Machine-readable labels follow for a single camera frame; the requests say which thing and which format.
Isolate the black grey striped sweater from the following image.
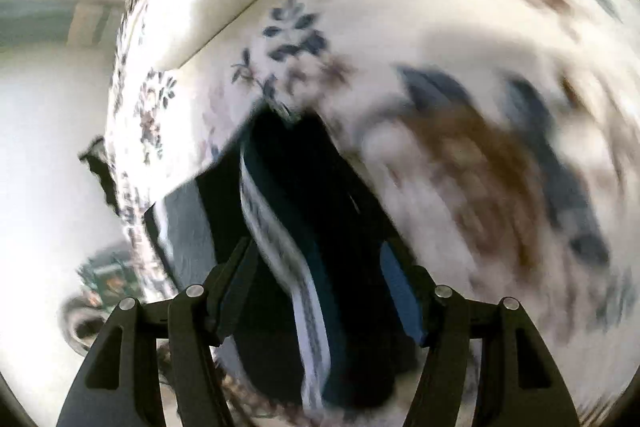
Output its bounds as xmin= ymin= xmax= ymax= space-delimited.
xmin=144 ymin=109 xmax=422 ymax=412

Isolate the black clothes pile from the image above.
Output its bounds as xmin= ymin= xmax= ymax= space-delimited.
xmin=78 ymin=135 xmax=119 ymax=216

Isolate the teal storage rack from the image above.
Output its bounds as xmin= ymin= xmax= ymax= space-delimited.
xmin=77 ymin=251 xmax=143 ymax=309

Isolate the floral bed cover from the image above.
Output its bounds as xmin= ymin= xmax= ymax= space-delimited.
xmin=105 ymin=0 xmax=639 ymax=426

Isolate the left green striped curtain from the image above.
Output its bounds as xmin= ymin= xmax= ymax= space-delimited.
xmin=1 ymin=0 xmax=122 ymax=49

